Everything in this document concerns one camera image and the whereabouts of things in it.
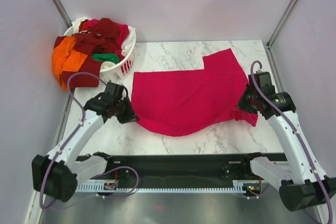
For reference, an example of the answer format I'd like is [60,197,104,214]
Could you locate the dark red t shirt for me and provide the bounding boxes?
[52,18,130,91]

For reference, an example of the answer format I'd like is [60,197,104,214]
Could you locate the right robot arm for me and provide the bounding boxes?
[237,72,335,211]

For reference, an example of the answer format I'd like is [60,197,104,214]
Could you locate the magenta t shirt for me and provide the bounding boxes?
[131,49,258,137]

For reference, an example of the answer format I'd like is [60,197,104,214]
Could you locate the right aluminium frame post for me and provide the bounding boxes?
[266,0,299,50]

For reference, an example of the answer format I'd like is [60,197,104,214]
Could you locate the orange t shirt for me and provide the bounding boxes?
[52,36,88,91]

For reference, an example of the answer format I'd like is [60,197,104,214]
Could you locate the purple cable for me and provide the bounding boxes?
[248,60,333,224]
[39,71,108,210]

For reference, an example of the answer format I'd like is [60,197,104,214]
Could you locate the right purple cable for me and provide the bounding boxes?
[248,60,333,224]

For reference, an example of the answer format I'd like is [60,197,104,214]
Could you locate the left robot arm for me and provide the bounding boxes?
[31,82,139,202]

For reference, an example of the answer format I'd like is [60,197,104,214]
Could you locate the white laundry basket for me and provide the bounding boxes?
[64,17,136,79]

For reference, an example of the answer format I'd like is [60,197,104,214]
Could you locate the slotted cable duct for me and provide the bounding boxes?
[75,180,262,194]

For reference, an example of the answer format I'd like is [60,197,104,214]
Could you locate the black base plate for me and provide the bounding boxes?
[82,153,276,190]

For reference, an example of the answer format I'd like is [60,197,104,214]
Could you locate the green t shirt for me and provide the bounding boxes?
[91,53,120,64]

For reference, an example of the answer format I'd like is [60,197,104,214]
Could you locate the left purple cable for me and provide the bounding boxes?
[39,71,108,210]

